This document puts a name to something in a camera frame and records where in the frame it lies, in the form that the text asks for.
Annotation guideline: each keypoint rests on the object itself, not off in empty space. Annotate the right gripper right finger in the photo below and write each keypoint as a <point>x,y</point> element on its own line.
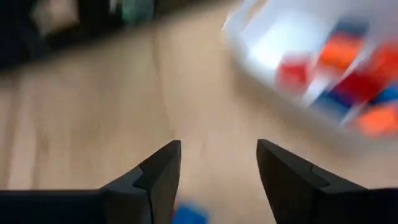
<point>326,205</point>

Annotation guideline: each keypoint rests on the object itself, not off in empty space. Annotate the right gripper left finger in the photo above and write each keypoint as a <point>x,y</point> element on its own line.
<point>77,207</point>

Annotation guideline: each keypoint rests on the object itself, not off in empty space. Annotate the small orange block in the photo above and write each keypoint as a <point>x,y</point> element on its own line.
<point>377,121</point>
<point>342,51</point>

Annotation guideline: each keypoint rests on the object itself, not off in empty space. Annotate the small blue block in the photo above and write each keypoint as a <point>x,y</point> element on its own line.
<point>351,26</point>
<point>190,214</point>
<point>387,96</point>
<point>329,104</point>

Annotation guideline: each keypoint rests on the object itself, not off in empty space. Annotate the small red block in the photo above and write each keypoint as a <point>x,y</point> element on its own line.
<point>293,74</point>
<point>363,77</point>

